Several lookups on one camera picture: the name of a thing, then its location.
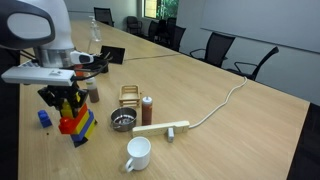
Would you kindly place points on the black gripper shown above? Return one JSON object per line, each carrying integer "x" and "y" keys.
{"x": 65, "y": 91}

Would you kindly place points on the multicolour lego stack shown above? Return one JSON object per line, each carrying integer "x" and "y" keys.
{"x": 78, "y": 125}

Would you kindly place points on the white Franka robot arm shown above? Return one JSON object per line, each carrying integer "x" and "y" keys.
{"x": 50, "y": 20}

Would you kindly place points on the blue lego brick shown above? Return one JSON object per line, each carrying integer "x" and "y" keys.
{"x": 45, "y": 119}

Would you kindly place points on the yellow lego brick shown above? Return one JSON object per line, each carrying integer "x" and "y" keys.
{"x": 92, "y": 130}

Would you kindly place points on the brown sauce bottle white cap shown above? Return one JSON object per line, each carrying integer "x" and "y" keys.
{"x": 147, "y": 111}
{"x": 93, "y": 91}

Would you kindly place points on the white wrist sensor module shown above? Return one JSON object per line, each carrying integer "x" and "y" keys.
{"x": 80, "y": 57}

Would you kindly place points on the small metal pot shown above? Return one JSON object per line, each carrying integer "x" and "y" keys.
{"x": 123, "y": 119}

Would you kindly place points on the black tablet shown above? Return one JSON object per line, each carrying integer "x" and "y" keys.
{"x": 113, "y": 54}

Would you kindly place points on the small wooden crate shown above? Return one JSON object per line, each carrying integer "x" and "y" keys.
{"x": 129, "y": 96}

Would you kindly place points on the clear hand sanitizer bottle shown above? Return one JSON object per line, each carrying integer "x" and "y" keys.
{"x": 95, "y": 31}

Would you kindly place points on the black office chair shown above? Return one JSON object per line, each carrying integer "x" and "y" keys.
{"x": 134, "y": 24}
{"x": 178, "y": 38}
{"x": 215, "y": 48}
{"x": 104, "y": 16}
{"x": 263, "y": 63}
{"x": 152, "y": 30}

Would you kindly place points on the white ceramic mug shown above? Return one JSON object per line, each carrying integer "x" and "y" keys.
{"x": 139, "y": 155}

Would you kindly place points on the white plug adapter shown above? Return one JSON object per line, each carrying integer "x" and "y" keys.
{"x": 170, "y": 135}

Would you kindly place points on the window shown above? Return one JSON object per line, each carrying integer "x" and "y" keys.
{"x": 161, "y": 8}

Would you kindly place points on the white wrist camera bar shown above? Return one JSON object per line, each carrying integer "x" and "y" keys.
{"x": 36, "y": 76}

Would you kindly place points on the wall whiteboard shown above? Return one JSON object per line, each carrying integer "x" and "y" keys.
{"x": 263, "y": 21}

